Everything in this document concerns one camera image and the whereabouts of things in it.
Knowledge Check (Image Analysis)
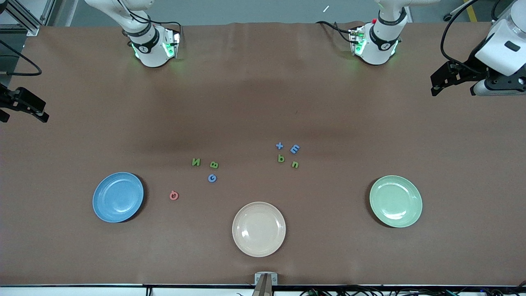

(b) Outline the blue plate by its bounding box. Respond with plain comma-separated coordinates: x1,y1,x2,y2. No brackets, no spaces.
92,172,145,223

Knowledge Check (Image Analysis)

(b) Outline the green plate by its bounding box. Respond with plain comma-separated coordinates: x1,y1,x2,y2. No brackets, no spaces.
369,175,423,228

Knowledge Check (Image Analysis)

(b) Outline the beige plate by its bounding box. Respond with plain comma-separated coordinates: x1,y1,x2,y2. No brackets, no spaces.
232,201,286,258

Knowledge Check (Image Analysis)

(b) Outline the white wheeled stand leg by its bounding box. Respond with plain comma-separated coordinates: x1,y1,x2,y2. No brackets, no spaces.
443,0,473,22

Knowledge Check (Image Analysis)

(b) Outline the brown table cover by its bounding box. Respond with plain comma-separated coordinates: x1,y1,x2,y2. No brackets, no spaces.
0,21,526,287

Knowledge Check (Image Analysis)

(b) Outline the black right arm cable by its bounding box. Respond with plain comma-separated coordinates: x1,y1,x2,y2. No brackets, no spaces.
0,40,42,77

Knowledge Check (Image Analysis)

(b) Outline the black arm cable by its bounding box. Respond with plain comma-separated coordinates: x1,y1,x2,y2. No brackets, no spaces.
440,0,504,75
0,40,42,77

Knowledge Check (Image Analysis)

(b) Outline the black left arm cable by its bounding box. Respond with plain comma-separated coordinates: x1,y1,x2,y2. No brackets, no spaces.
440,0,504,75

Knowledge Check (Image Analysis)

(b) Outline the aluminium frame profile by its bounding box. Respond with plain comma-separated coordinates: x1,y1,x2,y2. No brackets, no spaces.
0,0,56,36

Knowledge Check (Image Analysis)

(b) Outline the black left base cable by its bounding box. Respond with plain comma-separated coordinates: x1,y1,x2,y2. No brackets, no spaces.
316,21,355,44

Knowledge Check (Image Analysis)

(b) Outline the black base cable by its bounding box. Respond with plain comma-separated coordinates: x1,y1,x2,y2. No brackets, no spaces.
316,21,355,44
153,21,182,46

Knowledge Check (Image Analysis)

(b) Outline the black right base cable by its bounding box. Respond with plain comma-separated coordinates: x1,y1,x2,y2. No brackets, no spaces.
153,21,182,46

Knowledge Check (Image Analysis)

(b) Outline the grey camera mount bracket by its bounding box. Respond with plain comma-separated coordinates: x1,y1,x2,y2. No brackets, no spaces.
254,272,278,296

